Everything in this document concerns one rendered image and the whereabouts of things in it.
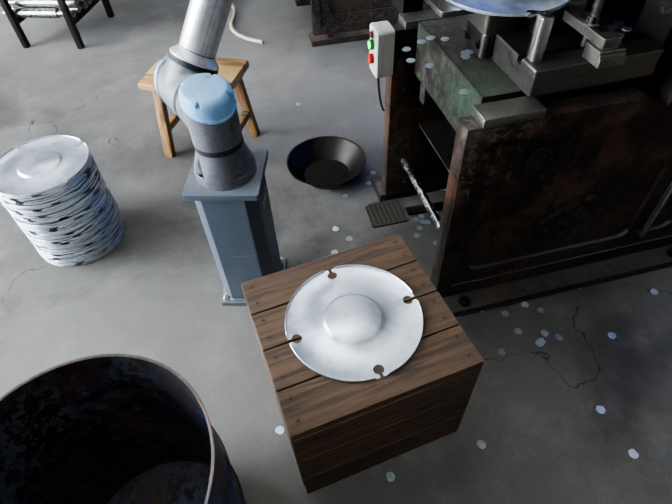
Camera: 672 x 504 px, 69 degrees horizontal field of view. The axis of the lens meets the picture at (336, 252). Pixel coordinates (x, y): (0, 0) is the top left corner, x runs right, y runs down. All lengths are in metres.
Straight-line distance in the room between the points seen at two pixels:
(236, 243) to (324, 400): 0.54
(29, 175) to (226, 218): 0.68
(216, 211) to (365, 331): 0.49
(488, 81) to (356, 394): 0.73
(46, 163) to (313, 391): 1.13
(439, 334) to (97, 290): 1.12
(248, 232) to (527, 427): 0.86
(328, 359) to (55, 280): 1.10
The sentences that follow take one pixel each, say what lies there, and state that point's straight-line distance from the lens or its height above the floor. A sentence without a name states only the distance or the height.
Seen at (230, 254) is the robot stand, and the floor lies 0.23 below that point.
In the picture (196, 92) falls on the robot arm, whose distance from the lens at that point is 1.13.
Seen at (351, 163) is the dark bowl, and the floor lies 0.02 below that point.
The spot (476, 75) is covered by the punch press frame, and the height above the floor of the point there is 0.65.
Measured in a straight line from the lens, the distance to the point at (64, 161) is 1.73.
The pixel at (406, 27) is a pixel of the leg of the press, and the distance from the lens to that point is 1.46.
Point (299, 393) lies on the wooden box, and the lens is 0.97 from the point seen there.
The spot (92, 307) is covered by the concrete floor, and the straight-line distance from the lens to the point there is 1.70.
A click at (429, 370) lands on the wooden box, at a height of 0.35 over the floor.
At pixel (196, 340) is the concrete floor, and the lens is 1.50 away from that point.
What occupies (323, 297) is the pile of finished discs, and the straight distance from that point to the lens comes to 1.08.
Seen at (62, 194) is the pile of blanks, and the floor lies 0.29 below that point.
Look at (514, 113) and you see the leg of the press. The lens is 1.11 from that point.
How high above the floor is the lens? 1.22
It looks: 48 degrees down
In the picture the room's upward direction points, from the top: 3 degrees counter-clockwise
